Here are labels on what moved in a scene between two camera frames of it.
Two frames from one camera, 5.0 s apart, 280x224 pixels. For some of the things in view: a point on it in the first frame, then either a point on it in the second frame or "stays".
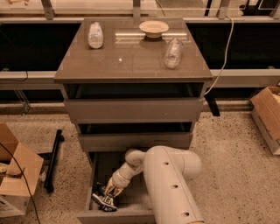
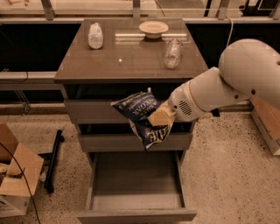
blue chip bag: x=104 y=202 → x=137 y=107
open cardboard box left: x=19 y=171 stays
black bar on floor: x=48 y=182 stays
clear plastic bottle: x=173 y=53 stays
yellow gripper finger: x=109 y=187 → x=164 y=115
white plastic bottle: x=95 y=36 stays
